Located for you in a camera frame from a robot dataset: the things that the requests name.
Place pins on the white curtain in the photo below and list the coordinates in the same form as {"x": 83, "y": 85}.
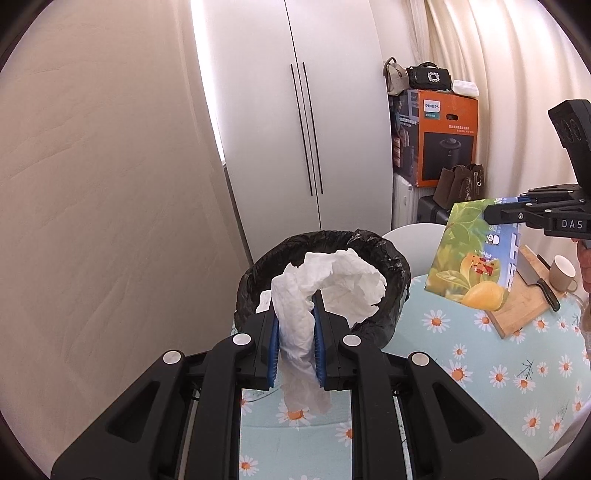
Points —
{"x": 517, "y": 55}

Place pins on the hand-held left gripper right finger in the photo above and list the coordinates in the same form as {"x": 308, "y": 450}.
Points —
{"x": 319, "y": 344}

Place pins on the wooden cutting board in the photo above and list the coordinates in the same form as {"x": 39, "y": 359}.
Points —
{"x": 521, "y": 304}

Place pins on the lemon print drink carton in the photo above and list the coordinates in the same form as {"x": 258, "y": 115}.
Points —
{"x": 471, "y": 263}

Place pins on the black bag-lined trash bin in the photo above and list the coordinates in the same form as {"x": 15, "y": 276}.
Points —
{"x": 388, "y": 272}

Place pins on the white radiator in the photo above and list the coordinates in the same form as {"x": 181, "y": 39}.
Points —
{"x": 406, "y": 203}

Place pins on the white pouch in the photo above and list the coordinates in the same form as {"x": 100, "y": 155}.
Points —
{"x": 465, "y": 87}

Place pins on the white cabinet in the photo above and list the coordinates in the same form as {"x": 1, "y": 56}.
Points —
{"x": 286, "y": 115}

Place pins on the white tissue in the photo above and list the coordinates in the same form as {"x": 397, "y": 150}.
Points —
{"x": 341, "y": 286}

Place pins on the orange cardboard appliance box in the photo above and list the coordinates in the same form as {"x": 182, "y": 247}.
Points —
{"x": 443, "y": 138}

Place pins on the white chair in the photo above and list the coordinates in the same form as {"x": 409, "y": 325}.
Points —
{"x": 415, "y": 242}

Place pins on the brown handbag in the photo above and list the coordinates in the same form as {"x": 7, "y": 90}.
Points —
{"x": 459, "y": 187}

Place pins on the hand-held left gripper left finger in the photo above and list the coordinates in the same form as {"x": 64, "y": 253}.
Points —
{"x": 273, "y": 350}

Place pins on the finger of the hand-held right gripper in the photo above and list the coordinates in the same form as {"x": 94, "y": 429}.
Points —
{"x": 512, "y": 213}
{"x": 547, "y": 194}

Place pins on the black bag with white print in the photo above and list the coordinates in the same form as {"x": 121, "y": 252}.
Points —
{"x": 429, "y": 77}

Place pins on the daisy print tablecloth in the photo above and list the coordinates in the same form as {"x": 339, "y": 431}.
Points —
{"x": 485, "y": 383}

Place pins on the beige ceramic mug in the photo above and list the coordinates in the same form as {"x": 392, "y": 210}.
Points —
{"x": 561, "y": 272}

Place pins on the person's right hand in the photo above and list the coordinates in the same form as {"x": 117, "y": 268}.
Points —
{"x": 584, "y": 265}

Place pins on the beige handbag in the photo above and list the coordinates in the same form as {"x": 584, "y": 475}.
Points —
{"x": 396, "y": 78}

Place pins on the black suitcase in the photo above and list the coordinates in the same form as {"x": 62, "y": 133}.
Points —
{"x": 431, "y": 210}

